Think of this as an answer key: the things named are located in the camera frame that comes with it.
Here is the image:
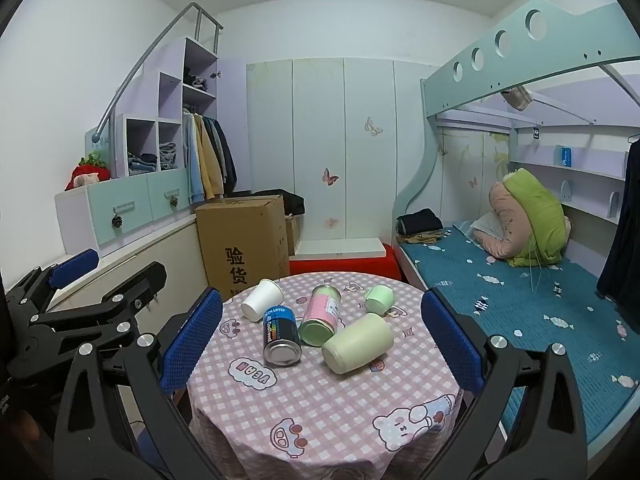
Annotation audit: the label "white board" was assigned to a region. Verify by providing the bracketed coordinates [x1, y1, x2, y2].
[295, 238, 386, 261]

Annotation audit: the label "pink and green cup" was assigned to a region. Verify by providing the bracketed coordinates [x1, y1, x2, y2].
[298, 284, 346, 347]

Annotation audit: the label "white wardrobe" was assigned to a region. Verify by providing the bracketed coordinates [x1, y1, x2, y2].
[245, 57, 442, 257]

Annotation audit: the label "dark hanging garment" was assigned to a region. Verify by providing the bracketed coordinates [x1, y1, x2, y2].
[595, 134, 640, 317]

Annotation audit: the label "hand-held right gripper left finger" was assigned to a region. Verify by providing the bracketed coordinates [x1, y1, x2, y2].
[52, 287, 224, 480]

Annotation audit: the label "dark printed can cup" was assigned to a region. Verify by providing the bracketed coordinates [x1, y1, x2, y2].
[263, 305, 303, 366]

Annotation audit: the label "teal printed bed sheet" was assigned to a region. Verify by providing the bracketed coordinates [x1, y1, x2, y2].
[400, 220, 640, 447]

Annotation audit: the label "light blue hanging shirt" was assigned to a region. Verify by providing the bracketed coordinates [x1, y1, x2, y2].
[182, 111, 206, 204]

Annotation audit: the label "pink checkered tablecloth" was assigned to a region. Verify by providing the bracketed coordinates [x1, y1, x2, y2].
[187, 271, 463, 480]

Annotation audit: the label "white bed shelf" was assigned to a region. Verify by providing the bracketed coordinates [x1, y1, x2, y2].
[507, 127, 632, 222]

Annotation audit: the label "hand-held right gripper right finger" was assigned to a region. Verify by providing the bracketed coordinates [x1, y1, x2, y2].
[420, 289, 589, 480]

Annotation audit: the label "red stool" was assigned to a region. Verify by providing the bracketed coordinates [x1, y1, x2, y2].
[289, 243, 403, 282]

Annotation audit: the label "lilac staircase cabinet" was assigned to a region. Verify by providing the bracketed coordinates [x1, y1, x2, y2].
[50, 35, 249, 313]

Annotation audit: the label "grey metal handrail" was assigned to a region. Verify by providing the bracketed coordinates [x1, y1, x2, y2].
[92, 2, 224, 147]

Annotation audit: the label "small cardboard box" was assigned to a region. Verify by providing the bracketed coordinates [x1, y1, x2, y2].
[285, 215, 303, 257]

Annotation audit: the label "large cream cup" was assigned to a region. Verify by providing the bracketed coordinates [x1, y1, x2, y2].
[321, 312, 394, 375]

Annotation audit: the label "black folded garment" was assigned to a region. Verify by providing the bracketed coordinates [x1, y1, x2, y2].
[397, 208, 444, 236]

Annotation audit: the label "yellow hanging jacket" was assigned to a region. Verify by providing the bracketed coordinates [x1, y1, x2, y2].
[192, 114, 225, 201]

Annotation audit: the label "small pale green cup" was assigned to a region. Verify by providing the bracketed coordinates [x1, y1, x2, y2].
[364, 285, 399, 317]

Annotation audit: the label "dark hanging jacket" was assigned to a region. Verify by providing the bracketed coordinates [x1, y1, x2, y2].
[214, 119, 239, 197]

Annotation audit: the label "white pillow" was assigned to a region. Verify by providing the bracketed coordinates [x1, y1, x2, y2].
[467, 211, 507, 247]

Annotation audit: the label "large cardboard box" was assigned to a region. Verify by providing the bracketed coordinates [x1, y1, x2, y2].
[195, 195, 291, 302]

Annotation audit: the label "grey bag under bunk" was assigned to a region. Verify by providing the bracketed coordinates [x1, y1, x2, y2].
[500, 85, 534, 112]

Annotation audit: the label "folded jeans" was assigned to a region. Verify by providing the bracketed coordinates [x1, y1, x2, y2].
[127, 152, 159, 176]

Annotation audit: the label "dark folded clothes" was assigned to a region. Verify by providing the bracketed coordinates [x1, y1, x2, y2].
[182, 65, 209, 92]

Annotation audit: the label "strawberry plush toy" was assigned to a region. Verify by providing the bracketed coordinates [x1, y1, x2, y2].
[65, 152, 111, 191]

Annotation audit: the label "brown folded garment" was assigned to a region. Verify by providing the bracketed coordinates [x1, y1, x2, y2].
[397, 229, 445, 247]

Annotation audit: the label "black bag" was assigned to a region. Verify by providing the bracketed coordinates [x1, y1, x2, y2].
[249, 188, 306, 219]

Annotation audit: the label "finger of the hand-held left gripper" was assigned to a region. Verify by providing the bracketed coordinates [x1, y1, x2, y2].
[4, 248, 101, 314]
[20, 261, 168, 361]

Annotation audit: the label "teal bunk bed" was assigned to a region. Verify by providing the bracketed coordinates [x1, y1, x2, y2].
[391, 0, 640, 463]

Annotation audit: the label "green and pink rolled quilt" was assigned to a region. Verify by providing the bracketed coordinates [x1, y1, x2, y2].
[487, 167, 574, 268]

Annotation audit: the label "white paper cup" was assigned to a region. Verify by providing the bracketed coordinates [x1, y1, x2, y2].
[240, 278, 285, 323]

